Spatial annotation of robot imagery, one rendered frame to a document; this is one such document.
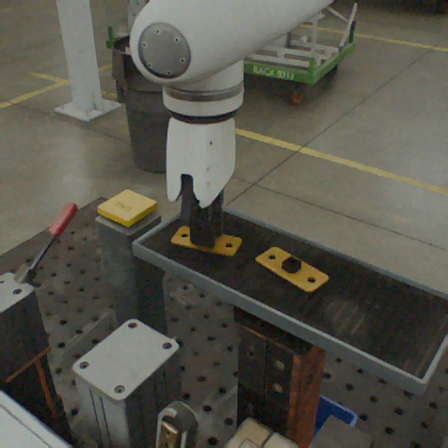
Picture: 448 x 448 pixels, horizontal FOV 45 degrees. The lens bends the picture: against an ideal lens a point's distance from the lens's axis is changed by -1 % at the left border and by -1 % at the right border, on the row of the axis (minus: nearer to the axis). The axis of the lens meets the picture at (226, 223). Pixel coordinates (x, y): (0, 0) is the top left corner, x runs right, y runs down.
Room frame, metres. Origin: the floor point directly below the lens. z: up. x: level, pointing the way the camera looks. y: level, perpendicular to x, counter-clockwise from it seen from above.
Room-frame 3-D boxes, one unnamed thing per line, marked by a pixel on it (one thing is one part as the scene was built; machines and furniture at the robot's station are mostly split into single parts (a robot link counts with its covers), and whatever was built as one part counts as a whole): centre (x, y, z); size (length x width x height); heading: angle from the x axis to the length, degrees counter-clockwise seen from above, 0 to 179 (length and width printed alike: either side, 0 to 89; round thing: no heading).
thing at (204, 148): (0.55, 0.02, 1.29); 0.10 x 0.07 x 0.11; 160
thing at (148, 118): (3.02, 0.39, 0.36); 0.54 x 0.50 x 0.73; 145
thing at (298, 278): (0.49, -0.08, 1.17); 0.08 x 0.04 x 0.01; 44
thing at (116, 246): (0.64, 0.14, 0.92); 0.08 x 0.08 x 0.44; 54
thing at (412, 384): (0.48, -0.07, 1.16); 0.37 x 0.14 x 0.02; 54
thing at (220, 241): (0.55, 0.02, 1.17); 0.08 x 0.04 x 0.01; 70
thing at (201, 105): (0.55, 0.02, 1.35); 0.09 x 0.08 x 0.03; 160
